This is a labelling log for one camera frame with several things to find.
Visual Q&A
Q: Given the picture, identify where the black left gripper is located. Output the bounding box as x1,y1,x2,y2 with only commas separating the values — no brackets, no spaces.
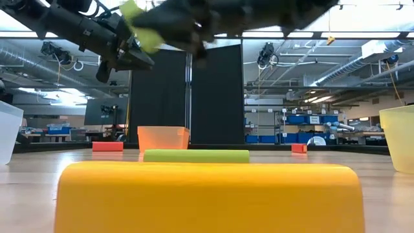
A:
95,13,156,83

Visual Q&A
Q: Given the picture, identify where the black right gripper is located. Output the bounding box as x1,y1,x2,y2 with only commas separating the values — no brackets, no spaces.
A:
131,0,254,61

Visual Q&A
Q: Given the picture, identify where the black partition panel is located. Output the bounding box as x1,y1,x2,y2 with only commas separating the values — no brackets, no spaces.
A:
190,43,245,145
128,48,188,144

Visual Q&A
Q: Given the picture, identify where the black monitor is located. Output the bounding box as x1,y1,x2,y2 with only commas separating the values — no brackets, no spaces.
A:
83,96,129,127

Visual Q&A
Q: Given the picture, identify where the black ceiling mounted device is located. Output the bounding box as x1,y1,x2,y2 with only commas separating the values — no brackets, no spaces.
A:
256,41,279,67
39,40,73,66

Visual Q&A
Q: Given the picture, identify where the orange translucent plastic bin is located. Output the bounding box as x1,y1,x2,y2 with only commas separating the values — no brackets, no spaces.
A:
136,126,191,153

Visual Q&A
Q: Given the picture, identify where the red cylinder block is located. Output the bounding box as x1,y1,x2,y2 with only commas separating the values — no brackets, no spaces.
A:
91,141,125,153
290,143,308,154

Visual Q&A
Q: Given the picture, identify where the blue storage crate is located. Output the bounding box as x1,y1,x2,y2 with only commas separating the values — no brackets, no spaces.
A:
47,126,72,136

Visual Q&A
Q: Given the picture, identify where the long green block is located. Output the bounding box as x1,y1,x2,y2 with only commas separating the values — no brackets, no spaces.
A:
142,148,251,164

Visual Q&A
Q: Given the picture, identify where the clear plastic bin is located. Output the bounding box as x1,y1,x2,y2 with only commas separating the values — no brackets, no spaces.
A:
0,100,25,166

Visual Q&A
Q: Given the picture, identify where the long yellow block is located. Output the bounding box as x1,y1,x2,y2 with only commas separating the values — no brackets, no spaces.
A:
53,161,366,233

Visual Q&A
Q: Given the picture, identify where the shelf with blue bins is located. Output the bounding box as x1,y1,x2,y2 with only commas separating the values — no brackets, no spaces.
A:
244,108,344,145

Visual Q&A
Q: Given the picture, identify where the white round object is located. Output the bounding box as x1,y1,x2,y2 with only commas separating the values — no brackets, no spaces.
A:
306,135,327,146

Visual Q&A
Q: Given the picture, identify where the yellow translucent plastic bin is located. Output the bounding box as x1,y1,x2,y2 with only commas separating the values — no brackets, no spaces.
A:
378,104,414,175

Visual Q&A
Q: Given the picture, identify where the silver ceiling duct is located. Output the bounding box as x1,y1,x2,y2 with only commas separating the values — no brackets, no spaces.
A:
0,45,88,89

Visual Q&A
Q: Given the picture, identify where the black aluminium table frame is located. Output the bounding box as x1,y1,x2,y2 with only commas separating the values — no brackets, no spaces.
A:
12,141,391,156

